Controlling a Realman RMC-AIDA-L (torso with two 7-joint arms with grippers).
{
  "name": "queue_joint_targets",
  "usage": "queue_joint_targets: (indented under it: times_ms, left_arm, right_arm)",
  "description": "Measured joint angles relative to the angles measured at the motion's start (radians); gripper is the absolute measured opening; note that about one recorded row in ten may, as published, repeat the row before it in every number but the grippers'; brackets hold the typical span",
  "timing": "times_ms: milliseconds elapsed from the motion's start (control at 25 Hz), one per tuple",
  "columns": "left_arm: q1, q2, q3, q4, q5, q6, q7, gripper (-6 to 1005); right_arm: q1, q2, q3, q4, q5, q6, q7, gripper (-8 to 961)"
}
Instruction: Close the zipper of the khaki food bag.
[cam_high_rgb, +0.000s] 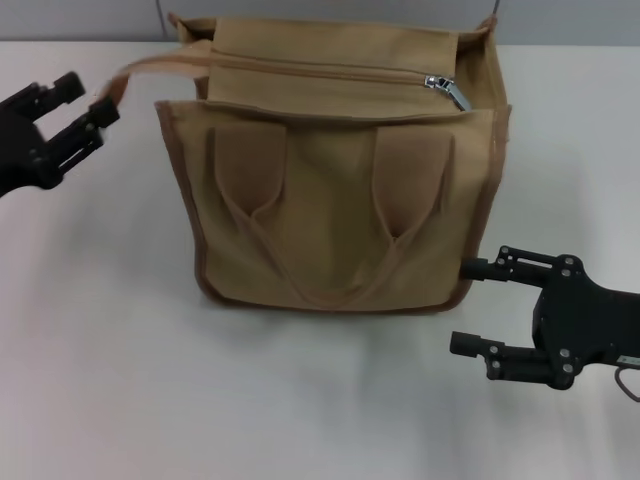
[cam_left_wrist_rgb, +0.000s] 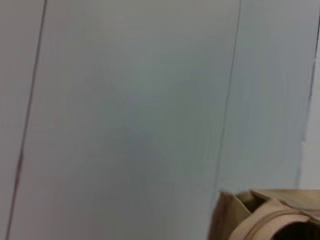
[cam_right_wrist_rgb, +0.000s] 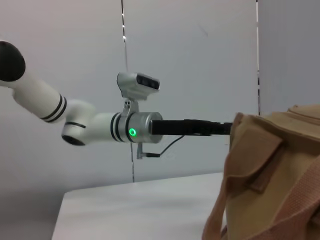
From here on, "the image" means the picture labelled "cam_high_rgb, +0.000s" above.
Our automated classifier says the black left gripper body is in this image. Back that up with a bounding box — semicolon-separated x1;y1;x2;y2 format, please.
0;93;67;202

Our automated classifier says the khaki canvas food bag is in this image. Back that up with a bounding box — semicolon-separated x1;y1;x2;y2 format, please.
97;13;515;319

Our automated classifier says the right gripper cable with plug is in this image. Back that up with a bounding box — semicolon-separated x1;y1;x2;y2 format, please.
610;359;640;405

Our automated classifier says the silver zipper pull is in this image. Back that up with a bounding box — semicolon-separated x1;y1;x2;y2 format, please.
423;73;472;113

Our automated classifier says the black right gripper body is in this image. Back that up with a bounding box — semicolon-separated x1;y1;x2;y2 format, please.
529;252;640;392

